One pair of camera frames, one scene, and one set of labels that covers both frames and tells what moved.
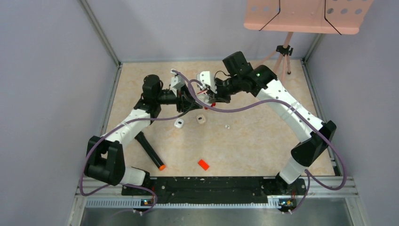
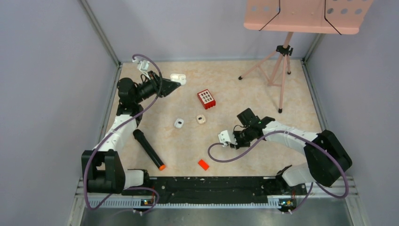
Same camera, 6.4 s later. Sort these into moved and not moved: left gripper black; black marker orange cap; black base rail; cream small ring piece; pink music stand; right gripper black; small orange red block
Moved: left gripper black; right gripper black
Not moved: small orange red block; black marker orange cap; pink music stand; black base rail; cream small ring piece
